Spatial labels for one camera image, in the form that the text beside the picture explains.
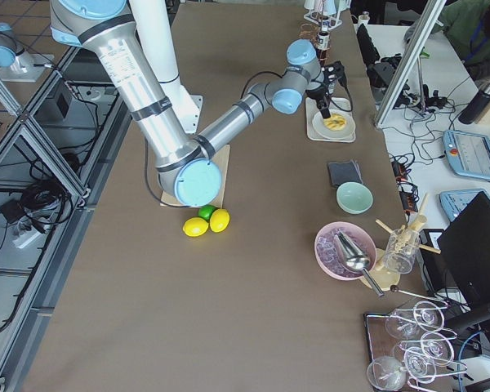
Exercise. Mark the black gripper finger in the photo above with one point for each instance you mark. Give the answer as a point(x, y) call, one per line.
point(322, 108)
point(327, 107)

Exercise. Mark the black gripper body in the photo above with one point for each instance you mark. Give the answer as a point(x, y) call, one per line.
point(320, 95)

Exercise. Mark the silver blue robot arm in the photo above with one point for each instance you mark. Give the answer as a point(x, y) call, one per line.
point(133, 42)

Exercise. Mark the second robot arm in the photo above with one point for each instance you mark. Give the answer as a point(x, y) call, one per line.
point(16, 63)

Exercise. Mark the cream serving tray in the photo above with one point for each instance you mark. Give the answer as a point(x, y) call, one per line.
point(311, 109)

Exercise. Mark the tea bottle in rack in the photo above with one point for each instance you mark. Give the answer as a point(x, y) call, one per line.
point(322, 42)

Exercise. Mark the white round plate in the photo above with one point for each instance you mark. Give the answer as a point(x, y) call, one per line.
point(323, 131)

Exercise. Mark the grey folded cloth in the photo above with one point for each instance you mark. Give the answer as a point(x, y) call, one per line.
point(343, 172)

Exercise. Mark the mint green bowl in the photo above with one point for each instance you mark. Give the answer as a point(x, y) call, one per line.
point(354, 198)

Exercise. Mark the wooden cutting board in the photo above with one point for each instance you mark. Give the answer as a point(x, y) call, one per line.
point(221, 159)

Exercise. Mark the pink bowl with ice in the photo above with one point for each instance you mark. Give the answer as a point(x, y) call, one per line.
point(327, 255)

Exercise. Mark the metal ice scoop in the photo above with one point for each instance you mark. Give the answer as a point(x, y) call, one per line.
point(354, 259)

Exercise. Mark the clear glass mug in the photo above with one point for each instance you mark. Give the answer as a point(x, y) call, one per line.
point(401, 249)

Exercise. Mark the blue teach pendant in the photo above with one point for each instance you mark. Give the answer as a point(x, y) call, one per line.
point(468, 154)
point(453, 202)

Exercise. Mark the yellow lemon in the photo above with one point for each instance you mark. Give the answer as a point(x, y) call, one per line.
point(195, 227)
point(219, 220)

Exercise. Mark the green lime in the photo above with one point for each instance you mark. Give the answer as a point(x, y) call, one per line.
point(206, 212)

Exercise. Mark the black water bottle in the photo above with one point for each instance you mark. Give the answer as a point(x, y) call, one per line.
point(476, 106)

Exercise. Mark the person in green jacket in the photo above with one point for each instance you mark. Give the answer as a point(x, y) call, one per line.
point(466, 25)

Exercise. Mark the black monitor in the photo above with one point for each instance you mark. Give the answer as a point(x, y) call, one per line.
point(465, 248)

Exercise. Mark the wine glass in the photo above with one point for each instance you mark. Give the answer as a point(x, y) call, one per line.
point(386, 373)
point(437, 347)
point(428, 316)
point(420, 366)
point(400, 325)

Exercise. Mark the braided ring pastry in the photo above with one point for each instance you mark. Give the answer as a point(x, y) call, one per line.
point(335, 122)

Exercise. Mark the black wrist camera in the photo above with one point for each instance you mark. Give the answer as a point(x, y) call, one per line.
point(335, 72)

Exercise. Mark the copper wire bottle rack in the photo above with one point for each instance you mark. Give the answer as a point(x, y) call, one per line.
point(309, 31)

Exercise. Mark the white wire cup rack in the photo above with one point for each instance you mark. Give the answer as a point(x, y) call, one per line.
point(324, 12)

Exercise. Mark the aluminium frame post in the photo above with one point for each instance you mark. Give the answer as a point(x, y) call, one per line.
point(411, 54)

